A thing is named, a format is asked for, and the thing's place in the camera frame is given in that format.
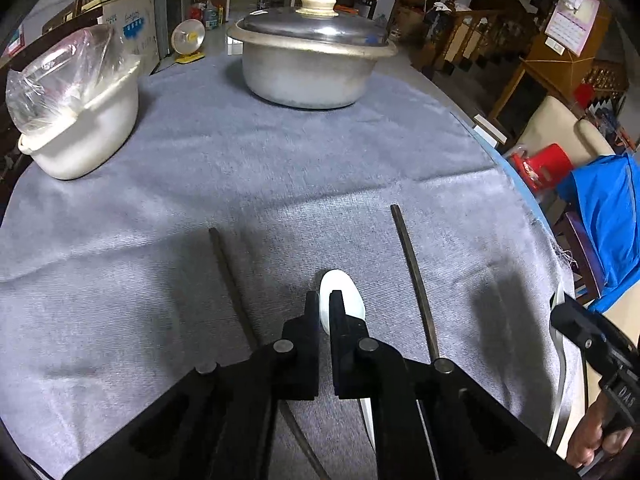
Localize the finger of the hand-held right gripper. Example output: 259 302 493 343
549 299 640 368

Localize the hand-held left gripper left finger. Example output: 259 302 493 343
62 290 321 480

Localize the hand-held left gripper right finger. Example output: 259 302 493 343
328 289 583 480

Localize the white plastic spoon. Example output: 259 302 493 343
319 269 379 456

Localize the person's right hand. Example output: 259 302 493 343
567 392 625 470

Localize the dark wooden chair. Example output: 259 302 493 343
564 210 607 302

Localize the blue cloth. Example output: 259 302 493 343
556 153 640 312

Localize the blue table cover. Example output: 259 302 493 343
450 110 552 233

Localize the red plastic chair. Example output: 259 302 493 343
510 143 574 194

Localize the grey tablecloth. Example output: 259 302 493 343
0 52 573 480

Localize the beige sofa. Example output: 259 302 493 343
515 95 617 167

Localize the white step stool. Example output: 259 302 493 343
472 115 507 147

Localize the wooden cabinet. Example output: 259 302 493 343
487 0 617 132

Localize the aluminium cooking pot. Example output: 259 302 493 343
226 30 399 110

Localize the wooden stair railing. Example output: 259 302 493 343
420 0 542 77

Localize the white plastic bowl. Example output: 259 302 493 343
18 57 141 181

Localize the pot lid with cream knob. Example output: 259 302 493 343
227 0 398 59

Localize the yellow fan heater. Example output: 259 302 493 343
171 18 207 65

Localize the white cardboard box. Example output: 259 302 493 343
81 0 161 77

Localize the clear plastic bag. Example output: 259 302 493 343
5 25 132 134

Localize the wall calendar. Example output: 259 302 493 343
543 0 600 57

